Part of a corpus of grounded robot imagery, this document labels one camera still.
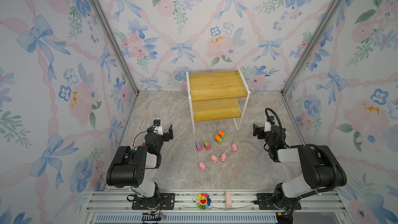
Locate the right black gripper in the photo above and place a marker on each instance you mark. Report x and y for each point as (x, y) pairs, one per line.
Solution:
(259, 130)

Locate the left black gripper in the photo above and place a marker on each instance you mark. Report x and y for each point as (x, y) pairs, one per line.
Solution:
(167, 133)

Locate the pink pig toy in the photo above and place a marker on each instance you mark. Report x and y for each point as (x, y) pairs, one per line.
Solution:
(214, 159)
(223, 157)
(234, 147)
(202, 166)

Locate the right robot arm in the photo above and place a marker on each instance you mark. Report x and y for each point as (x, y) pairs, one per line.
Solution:
(320, 170)

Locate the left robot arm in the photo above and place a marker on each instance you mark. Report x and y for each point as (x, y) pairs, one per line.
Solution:
(130, 163)

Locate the green truck orange top far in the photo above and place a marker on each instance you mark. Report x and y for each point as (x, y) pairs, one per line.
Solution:
(222, 134)

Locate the green truck orange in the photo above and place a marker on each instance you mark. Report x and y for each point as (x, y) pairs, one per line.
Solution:
(218, 139)
(222, 134)

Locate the green truck orange top near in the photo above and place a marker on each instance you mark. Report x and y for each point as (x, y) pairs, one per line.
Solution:
(218, 139)

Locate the pink truck green top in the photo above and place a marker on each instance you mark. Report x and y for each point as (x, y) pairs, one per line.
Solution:
(207, 146)

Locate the pink eraser block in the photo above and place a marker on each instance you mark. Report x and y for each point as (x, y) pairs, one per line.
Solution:
(228, 199)

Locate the colourful smiling flower plush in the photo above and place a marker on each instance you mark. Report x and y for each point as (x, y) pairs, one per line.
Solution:
(203, 201)

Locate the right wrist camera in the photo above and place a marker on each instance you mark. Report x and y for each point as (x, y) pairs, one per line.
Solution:
(269, 123)

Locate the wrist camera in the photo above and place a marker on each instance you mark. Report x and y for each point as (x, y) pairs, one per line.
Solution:
(269, 123)
(157, 127)

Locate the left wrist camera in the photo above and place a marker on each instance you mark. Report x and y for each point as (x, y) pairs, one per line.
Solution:
(157, 127)

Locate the wooden two-tier shelf white frame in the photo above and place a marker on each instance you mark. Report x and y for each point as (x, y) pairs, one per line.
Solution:
(217, 95)

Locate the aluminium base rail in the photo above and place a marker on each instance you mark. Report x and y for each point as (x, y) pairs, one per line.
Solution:
(113, 207)

